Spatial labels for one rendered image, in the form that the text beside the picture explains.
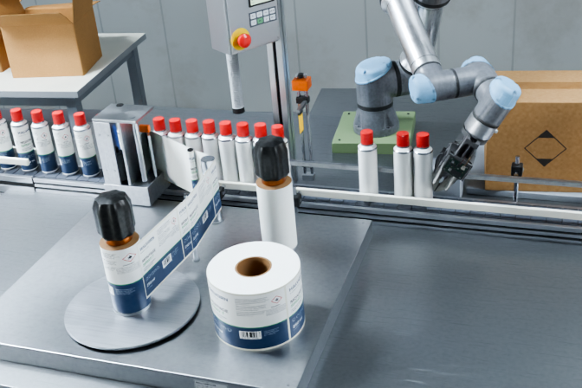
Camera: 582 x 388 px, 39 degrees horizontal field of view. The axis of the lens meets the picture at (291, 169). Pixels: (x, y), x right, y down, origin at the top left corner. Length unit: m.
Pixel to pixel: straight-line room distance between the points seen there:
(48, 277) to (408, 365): 0.92
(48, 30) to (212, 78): 1.45
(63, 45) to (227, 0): 1.72
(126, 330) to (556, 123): 1.23
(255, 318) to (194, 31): 3.35
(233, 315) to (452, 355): 0.47
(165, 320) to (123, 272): 0.14
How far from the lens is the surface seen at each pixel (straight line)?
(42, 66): 3.85
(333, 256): 2.02
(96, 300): 1.98
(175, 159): 2.30
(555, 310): 1.95
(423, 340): 1.83
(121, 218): 1.77
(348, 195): 2.22
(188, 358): 1.76
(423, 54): 2.11
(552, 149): 2.31
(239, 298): 1.68
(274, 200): 1.96
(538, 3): 4.57
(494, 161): 2.32
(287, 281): 1.69
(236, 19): 2.18
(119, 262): 1.82
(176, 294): 1.94
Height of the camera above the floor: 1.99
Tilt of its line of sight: 27 degrees down
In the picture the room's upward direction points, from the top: 5 degrees counter-clockwise
